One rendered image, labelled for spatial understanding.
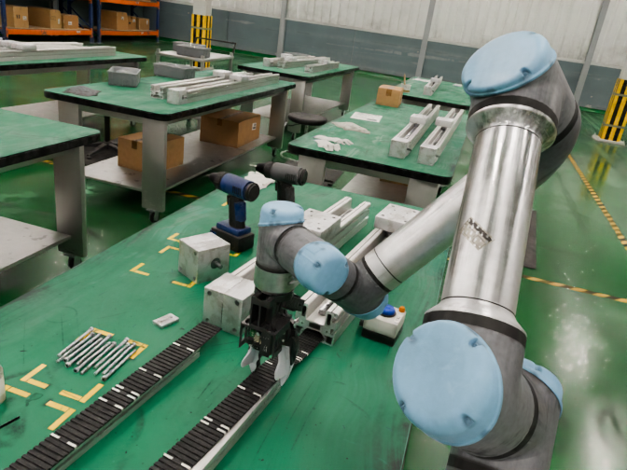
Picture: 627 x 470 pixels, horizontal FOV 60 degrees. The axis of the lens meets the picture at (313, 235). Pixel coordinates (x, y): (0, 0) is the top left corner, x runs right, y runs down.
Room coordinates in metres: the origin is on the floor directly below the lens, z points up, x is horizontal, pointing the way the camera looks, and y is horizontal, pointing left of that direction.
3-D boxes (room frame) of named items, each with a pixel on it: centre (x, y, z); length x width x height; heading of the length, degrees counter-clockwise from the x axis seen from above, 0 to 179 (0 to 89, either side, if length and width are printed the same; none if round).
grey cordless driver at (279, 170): (1.72, 0.15, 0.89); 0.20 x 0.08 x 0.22; 75
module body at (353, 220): (1.50, 0.00, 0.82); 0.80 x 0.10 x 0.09; 159
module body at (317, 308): (1.43, -0.18, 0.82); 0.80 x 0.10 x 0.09; 159
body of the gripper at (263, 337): (0.85, 0.06, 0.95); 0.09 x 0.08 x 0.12; 159
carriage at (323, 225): (1.50, 0.00, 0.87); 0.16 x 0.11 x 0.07; 159
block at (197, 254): (1.29, 0.27, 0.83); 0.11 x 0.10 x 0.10; 48
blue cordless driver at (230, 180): (1.52, 0.27, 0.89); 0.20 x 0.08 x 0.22; 58
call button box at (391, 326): (1.12, -0.19, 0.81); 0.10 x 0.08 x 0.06; 69
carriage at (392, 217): (1.66, -0.27, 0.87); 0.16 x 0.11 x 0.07; 159
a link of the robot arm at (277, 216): (0.85, 0.05, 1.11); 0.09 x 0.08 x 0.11; 36
